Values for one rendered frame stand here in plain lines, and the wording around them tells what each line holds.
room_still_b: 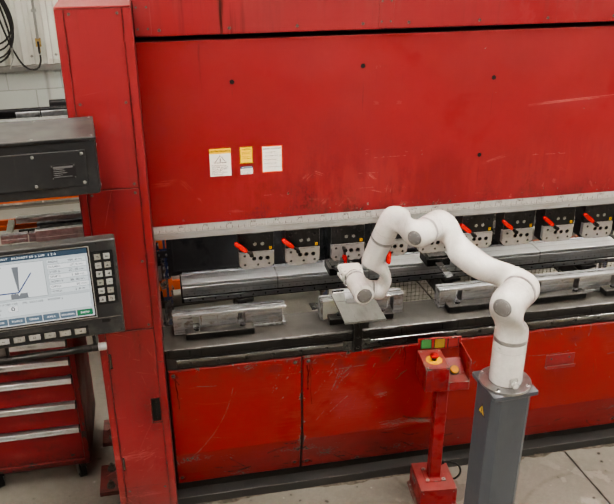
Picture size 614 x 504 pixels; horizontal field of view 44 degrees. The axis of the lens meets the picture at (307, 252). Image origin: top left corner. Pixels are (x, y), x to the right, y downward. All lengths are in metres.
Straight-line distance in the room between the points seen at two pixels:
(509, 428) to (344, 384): 0.90
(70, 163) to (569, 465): 2.89
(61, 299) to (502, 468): 1.74
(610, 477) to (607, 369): 0.54
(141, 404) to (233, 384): 0.41
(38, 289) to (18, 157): 0.45
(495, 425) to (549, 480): 1.21
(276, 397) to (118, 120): 1.46
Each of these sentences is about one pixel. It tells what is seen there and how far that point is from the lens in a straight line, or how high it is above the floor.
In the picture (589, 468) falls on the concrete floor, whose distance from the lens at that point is 4.26.
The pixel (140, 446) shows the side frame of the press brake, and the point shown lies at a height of 0.47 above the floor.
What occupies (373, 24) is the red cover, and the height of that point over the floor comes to 2.18.
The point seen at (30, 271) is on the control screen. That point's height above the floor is 1.52.
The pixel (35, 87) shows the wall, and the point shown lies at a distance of 7.22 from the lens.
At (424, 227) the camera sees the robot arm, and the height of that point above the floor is 1.57.
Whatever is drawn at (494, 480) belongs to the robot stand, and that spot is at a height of 0.61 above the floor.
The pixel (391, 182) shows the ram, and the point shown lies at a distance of 3.28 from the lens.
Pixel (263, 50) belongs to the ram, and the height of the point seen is 2.09.
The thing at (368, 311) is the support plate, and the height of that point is 1.00.
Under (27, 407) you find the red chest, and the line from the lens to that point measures 3.82.
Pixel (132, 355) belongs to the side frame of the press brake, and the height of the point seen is 0.93.
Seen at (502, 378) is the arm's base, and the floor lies 1.05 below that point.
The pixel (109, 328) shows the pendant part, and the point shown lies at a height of 1.26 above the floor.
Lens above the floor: 2.64
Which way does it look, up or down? 25 degrees down
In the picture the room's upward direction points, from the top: straight up
